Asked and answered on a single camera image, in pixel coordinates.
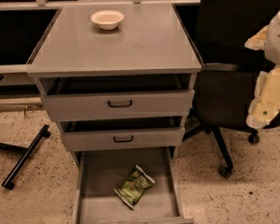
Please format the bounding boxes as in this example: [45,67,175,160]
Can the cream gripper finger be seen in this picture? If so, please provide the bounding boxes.
[245,64,280,130]
[245,26,268,50]

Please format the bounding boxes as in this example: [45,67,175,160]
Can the green jalapeno chip bag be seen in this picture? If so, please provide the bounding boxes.
[114,165,155,209]

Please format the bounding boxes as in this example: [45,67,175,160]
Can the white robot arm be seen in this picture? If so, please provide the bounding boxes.
[245,10,280,129]

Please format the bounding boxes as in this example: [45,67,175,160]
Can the grey top drawer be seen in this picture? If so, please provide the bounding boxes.
[40,75,194,121]

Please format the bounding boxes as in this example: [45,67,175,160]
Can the grey drawer cabinet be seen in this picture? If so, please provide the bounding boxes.
[25,2,203,224]

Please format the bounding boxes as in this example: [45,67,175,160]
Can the grey open bottom drawer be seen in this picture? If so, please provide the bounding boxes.
[73,147,194,224]

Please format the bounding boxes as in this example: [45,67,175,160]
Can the grey middle drawer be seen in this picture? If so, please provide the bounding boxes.
[61,117,185,151]

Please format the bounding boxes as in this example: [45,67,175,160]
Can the black office chair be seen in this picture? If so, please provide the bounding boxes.
[176,0,280,178]

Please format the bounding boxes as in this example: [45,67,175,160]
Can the white bowl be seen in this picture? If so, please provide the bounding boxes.
[91,10,124,31]

